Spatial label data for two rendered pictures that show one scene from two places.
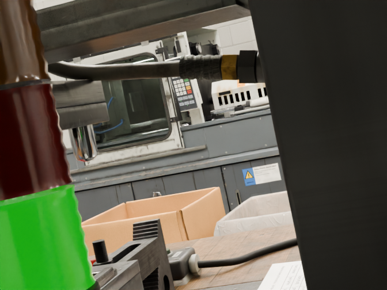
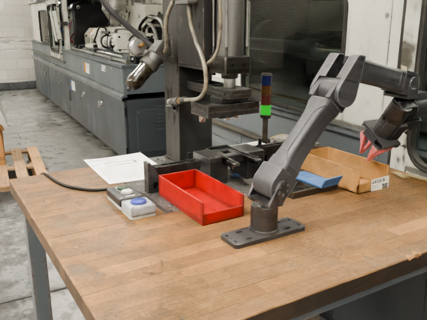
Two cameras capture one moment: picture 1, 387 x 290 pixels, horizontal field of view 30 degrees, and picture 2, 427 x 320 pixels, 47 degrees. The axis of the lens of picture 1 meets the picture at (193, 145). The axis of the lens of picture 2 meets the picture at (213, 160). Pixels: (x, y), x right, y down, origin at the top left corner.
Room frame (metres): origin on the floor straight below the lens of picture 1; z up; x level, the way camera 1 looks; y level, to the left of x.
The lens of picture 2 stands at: (1.62, 1.13, 1.38)
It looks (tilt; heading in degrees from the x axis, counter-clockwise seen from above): 16 degrees down; 224
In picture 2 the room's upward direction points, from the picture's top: straight up
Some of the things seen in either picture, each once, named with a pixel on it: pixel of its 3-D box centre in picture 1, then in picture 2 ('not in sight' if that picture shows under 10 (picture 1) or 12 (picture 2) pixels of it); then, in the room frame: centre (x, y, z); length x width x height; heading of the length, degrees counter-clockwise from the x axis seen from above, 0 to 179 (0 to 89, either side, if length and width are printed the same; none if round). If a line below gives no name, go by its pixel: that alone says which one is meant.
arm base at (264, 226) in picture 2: not in sight; (264, 218); (0.78, 0.48, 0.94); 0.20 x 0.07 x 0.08; 165
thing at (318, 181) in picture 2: not in sight; (314, 175); (0.42, 0.39, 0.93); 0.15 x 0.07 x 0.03; 78
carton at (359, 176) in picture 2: not in sight; (342, 169); (0.30, 0.41, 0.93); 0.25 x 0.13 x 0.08; 75
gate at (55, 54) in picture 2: not in sight; (51, 29); (-1.94, -5.43, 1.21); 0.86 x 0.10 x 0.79; 71
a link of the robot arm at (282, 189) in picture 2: not in sight; (267, 190); (0.77, 0.48, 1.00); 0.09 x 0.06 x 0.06; 77
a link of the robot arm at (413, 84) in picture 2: not in sight; (408, 96); (0.31, 0.59, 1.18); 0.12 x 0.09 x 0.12; 167
